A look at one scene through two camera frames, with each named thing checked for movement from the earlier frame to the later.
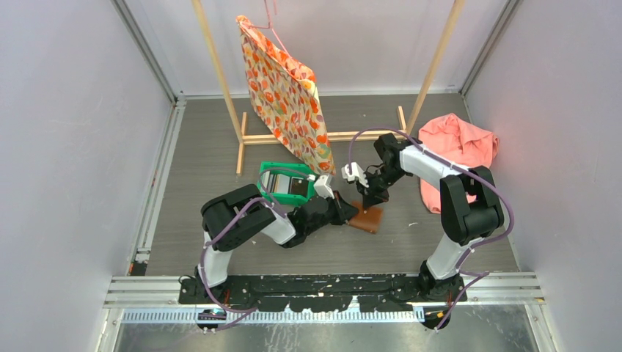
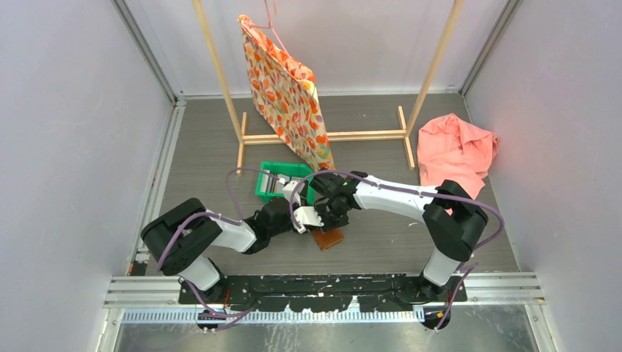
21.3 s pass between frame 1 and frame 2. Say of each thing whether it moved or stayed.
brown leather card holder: moved
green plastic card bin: stayed
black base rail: stayed
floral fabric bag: stayed
